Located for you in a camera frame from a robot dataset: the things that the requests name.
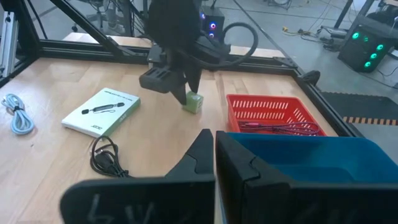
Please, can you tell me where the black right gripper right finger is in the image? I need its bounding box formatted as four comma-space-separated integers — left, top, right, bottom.
215, 130, 398, 224

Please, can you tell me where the yellow floor cable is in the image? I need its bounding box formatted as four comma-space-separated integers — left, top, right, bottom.
281, 26, 312, 37

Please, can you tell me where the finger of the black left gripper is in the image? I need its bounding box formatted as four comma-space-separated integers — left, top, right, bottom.
169, 64, 189, 105
186, 62, 203, 94

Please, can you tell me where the black looped wrist cable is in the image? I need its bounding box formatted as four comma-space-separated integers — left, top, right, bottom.
198, 21, 259, 70

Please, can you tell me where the red slotted plastic basket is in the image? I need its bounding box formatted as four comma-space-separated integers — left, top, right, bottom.
226, 94, 328, 137

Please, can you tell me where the light blue cable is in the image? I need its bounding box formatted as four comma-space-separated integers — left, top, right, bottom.
1, 93, 35, 136

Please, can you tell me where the white product box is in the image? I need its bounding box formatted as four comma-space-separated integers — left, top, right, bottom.
61, 87, 141, 139

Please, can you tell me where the computer tower with green lights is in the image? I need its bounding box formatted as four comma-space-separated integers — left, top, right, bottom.
337, 24, 397, 73

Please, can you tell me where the silver aluminium post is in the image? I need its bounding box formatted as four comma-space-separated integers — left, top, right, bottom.
0, 11, 19, 78

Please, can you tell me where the blue plastic bin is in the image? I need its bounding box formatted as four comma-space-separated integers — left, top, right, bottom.
217, 131, 398, 184

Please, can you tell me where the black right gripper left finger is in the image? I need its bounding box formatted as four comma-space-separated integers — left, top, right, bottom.
59, 129, 216, 224

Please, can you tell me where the computer tower with pink lights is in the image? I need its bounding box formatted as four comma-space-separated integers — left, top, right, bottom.
198, 5, 226, 40

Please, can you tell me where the black hazard-striped floor mat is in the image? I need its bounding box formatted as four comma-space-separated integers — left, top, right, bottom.
320, 91, 398, 127

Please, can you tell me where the small green cube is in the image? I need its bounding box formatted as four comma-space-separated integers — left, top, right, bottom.
182, 90, 205, 114

